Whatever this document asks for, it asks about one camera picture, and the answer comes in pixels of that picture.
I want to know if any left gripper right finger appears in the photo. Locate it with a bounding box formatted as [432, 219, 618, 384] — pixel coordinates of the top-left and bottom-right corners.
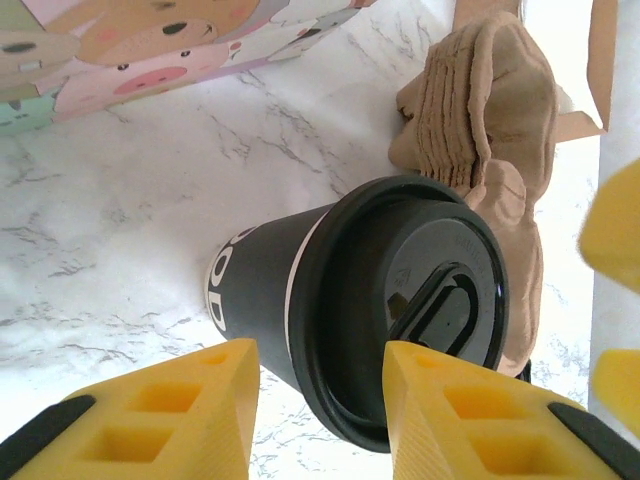
[383, 340, 640, 480]

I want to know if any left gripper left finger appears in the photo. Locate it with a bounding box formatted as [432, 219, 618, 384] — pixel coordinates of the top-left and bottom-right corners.
[0, 338, 261, 480]

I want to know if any brown cardboard napkin tray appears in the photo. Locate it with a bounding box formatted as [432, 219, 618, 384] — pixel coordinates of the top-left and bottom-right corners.
[553, 0, 614, 144]

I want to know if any dark paper coffee cup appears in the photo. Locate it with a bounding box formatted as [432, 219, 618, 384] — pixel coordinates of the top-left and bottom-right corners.
[203, 202, 346, 401]

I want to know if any stack of brown pulp carriers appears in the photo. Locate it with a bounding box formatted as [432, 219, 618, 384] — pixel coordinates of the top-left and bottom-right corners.
[388, 10, 562, 377]

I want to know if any animal print paper gift bag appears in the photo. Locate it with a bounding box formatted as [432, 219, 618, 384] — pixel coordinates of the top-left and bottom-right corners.
[0, 0, 379, 134]

